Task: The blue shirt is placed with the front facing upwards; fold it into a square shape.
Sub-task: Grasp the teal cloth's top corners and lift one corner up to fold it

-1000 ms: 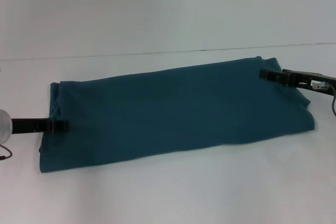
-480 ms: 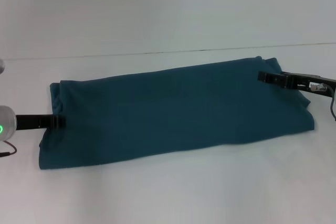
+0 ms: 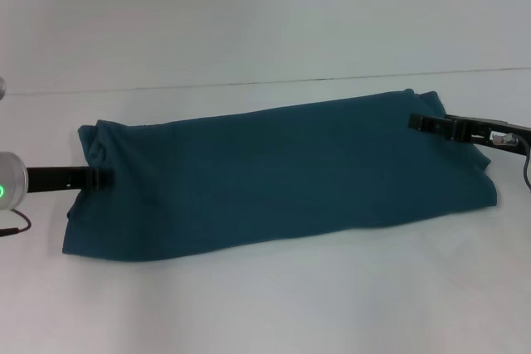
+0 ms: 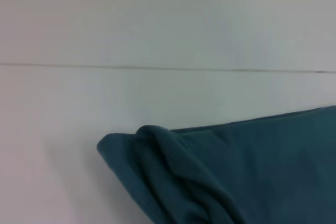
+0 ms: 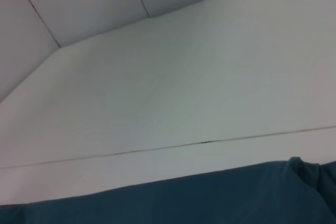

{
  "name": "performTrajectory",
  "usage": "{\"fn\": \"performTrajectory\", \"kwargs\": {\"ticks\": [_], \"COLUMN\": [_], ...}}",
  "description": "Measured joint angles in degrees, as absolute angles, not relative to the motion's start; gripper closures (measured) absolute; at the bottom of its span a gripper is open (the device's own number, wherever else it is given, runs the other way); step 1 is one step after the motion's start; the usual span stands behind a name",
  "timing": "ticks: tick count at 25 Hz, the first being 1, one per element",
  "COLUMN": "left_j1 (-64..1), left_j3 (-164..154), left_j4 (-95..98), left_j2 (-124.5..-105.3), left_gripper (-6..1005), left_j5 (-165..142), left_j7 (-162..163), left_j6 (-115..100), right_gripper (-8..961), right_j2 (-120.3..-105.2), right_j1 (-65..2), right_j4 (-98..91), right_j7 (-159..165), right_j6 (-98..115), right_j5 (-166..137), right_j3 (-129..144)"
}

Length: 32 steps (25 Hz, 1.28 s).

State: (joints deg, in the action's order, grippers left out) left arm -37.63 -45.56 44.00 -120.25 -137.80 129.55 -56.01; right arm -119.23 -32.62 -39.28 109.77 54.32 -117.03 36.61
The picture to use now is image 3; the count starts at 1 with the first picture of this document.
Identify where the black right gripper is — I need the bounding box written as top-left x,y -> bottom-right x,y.
407,113 -> 531,160

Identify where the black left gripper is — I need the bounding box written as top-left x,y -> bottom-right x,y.
25,166 -> 115,194

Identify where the teal t-shirt with FREE print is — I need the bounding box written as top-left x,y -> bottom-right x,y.
61,88 -> 499,264

